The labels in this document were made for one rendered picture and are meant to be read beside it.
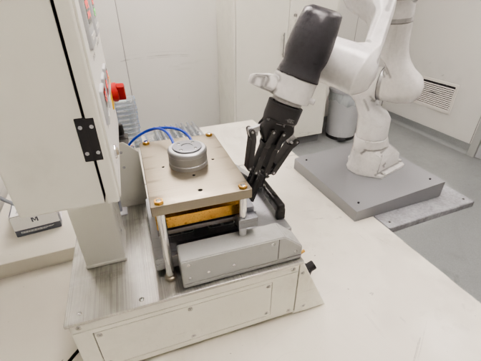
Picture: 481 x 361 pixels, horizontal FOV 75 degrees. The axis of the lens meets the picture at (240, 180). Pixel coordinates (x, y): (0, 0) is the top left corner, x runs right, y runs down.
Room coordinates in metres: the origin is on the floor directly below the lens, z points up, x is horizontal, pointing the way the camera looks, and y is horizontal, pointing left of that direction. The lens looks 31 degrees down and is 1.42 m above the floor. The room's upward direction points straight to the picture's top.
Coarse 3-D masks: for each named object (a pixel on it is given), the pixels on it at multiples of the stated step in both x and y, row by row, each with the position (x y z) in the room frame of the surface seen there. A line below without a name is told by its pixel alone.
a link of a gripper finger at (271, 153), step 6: (282, 132) 0.63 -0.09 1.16; (282, 138) 0.62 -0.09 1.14; (276, 144) 0.62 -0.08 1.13; (270, 150) 0.63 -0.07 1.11; (276, 150) 0.62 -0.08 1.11; (270, 156) 0.62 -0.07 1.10; (264, 162) 0.63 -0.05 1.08; (270, 162) 0.62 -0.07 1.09; (270, 168) 0.62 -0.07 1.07; (264, 174) 0.61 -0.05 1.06
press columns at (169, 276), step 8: (240, 200) 0.48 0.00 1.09; (240, 208) 0.48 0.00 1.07; (160, 216) 0.43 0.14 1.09; (240, 216) 0.48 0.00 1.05; (160, 224) 0.43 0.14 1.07; (160, 232) 0.43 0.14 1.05; (240, 232) 0.48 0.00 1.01; (160, 240) 0.43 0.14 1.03; (168, 240) 0.43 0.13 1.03; (168, 248) 0.43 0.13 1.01; (168, 256) 0.43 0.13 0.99; (168, 264) 0.43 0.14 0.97; (168, 272) 0.43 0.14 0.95; (168, 280) 0.42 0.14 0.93
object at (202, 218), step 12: (216, 204) 0.50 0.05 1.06; (228, 204) 0.50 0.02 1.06; (168, 216) 0.46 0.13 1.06; (180, 216) 0.47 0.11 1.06; (192, 216) 0.47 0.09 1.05; (204, 216) 0.48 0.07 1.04; (216, 216) 0.49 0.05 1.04; (228, 216) 0.50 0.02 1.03; (168, 228) 0.46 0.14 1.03; (180, 228) 0.47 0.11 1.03; (192, 228) 0.47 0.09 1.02
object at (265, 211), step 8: (256, 200) 0.64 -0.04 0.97; (264, 200) 0.64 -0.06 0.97; (256, 208) 0.61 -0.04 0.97; (264, 208) 0.61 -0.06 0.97; (272, 208) 0.61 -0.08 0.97; (264, 216) 0.58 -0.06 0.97; (272, 216) 0.58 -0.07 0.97; (152, 224) 0.55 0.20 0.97; (264, 224) 0.55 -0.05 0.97; (280, 224) 0.55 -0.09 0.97; (288, 224) 0.55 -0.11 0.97; (152, 232) 0.52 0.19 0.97; (152, 240) 0.50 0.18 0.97; (152, 248) 0.47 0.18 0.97; (160, 248) 0.47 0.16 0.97; (160, 256) 0.45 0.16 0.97; (176, 256) 0.45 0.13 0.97; (160, 264) 0.44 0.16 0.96; (176, 264) 0.45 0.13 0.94
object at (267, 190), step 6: (264, 186) 0.64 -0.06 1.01; (270, 186) 0.64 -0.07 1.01; (264, 192) 0.63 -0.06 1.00; (270, 192) 0.62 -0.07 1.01; (270, 198) 0.60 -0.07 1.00; (276, 198) 0.59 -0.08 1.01; (276, 204) 0.57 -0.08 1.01; (282, 204) 0.57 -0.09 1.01; (276, 210) 0.57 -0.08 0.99; (282, 210) 0.57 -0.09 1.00; (276, 216) 0.56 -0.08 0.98; (282, 216) 0.57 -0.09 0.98
